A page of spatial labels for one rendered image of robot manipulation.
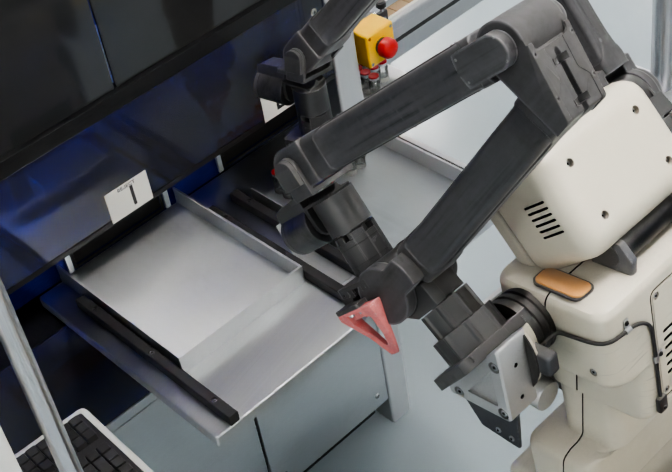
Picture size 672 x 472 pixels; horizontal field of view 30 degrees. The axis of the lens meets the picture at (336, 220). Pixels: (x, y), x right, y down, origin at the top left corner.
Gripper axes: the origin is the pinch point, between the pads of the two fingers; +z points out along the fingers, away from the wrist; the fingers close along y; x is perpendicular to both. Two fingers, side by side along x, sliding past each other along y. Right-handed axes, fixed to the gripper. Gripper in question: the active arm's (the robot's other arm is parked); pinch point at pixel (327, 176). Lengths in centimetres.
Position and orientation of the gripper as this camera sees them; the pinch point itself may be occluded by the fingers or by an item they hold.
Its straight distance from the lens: 216.2
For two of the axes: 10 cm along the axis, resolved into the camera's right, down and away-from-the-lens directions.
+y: -8.5, -2.3, 4.8
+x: -5.1, 6.1, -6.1
